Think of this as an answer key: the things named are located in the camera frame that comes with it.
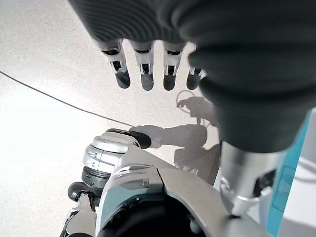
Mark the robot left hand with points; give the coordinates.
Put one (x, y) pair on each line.
(234, 49)

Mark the blue-fronted cart drawer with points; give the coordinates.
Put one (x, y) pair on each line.
(288, 177)

